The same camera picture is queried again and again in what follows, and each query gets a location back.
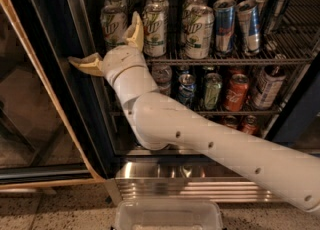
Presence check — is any green soda can middle shelf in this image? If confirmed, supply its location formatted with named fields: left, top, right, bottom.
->
left=203, top=73, right=222, bottom=110

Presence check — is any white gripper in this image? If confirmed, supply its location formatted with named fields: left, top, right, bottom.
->
left=68, top=11, right=147, bottom=86

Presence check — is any second row right 7up can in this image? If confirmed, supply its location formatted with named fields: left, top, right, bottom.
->
left=182, top=0, right=207, bottom=11

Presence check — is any left Red Bull can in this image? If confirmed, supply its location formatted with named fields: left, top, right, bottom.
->
left=214, top=0, right=236, bottom=55

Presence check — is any white tilted can middle shelf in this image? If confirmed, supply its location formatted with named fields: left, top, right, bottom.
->
left=251, top=65, right=286, bottom=110

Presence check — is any blue Pepsi can middle shelf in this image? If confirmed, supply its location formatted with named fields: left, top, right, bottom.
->
left=177, top=74, right=196, bottom=107

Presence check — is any left Coca-Cola can bottom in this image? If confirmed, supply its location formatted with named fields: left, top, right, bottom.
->
left=222, top=115, right=239, bottom=129

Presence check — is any coca-cola can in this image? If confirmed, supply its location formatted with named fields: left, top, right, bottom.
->
left=222, top=115, right=239, bottom=129
left=239, top=115, right=258, bottom=135

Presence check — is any top wire shelf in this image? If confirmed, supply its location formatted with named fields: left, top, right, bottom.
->
left=146, top=0, right=320, bottom=66

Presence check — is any clear plastic bin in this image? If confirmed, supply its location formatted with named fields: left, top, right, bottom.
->
left=114, top=198, right=223, bottom=230

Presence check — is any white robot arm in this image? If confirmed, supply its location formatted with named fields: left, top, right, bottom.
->
left=68, top=13, right=320, bottom=216

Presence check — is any red bull can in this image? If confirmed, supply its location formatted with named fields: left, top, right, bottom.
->
left=214, top=0, right=236, bottom=55
left=236, top=0, right=260, bottom=56

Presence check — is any glass fridge door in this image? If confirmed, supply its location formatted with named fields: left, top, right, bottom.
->
left=0, top=0, right=112, bottom=188

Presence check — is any right Red Bull can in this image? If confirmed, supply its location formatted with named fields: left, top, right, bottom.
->
left=236, top=0, right=260, bottom=56

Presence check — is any steel fridge base grille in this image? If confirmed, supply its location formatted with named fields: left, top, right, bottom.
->
left=105, top=161, right=281, bottom=205

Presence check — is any red Coca-Cola can middle shelf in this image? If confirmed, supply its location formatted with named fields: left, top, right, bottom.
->
left=223, top=74, right=249, bottom=111

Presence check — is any right Coca-Cola can bottom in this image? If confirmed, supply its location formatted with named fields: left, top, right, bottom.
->
left=239, top=115, right=258, bottom=135

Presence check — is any right water bottle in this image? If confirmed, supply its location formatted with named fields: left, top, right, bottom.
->
left=151, top=64, right=172, bottom=96

